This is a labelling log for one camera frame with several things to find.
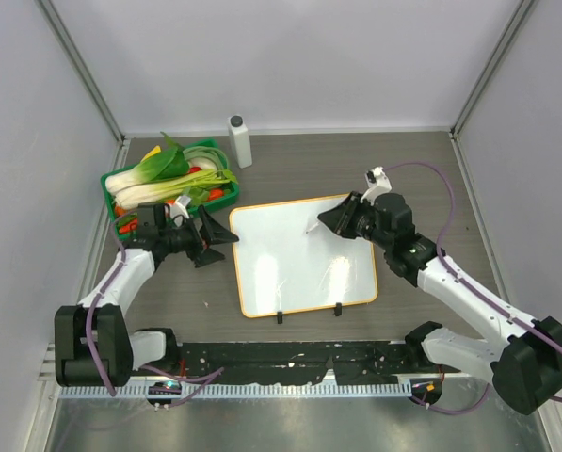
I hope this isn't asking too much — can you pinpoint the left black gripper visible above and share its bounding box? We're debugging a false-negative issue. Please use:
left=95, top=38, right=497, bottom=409
left=159, top=205, right=238, bottom=267

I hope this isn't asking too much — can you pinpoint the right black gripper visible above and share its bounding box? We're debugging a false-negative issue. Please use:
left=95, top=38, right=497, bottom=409
left=318, top=191, right=393, bottom=251

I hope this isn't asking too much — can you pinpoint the white marker purple cap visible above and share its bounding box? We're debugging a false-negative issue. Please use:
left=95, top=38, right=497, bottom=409
left=305, top=222, right=319, bottom=234

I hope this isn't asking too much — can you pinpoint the orange framed whiteboard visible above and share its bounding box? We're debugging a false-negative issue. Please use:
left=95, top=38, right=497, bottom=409
left=229, top=194, right=378, bottom=318

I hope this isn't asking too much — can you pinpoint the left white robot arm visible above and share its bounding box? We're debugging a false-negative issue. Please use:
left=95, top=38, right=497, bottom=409
left=54, top=203, right=239, bottom=394

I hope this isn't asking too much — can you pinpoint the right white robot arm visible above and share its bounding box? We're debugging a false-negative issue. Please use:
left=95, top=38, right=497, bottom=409
left=317, top=192, right=562, bottom=414

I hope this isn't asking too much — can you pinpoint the green plastic tray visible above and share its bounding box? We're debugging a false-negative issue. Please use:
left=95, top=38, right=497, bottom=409
left=101, top=136, right=239, bottom=220

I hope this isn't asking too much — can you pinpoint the orange carrot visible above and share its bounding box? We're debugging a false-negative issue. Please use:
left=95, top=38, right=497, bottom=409
left=114, top=199, right=174, bottom=234

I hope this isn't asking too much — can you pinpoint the green onion bundle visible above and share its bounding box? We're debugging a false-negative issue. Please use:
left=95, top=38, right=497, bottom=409
left=183, top=146, right=229, bottom=170

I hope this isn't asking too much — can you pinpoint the bok choy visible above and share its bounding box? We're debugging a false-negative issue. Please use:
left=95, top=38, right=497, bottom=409
left=104, top=147, right=190, bottom=210

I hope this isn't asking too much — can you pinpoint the white bottle grey cap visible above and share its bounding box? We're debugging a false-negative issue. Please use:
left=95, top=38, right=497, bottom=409
left=227, top=115, right=252, bottom=169

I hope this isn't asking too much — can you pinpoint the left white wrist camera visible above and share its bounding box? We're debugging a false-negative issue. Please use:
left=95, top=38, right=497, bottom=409
left=169, top=195, right=191, bottom=227

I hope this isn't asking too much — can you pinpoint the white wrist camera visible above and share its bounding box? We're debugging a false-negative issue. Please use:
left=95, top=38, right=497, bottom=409
left=169, top=195, right=191, bottom=227
left=361, top=166, right=392, bottom=204

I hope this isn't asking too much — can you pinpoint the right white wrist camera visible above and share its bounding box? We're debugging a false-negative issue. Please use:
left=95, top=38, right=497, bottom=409
left=361, top=166, right=392, bottom=204

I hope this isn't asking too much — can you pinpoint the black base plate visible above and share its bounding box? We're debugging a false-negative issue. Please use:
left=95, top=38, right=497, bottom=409
left=154, top=341, right=442, bottom=386

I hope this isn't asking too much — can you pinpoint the white slotted cable duct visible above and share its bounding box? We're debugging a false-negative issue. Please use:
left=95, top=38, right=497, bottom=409
left=61, top=380, right=412, bottom=400

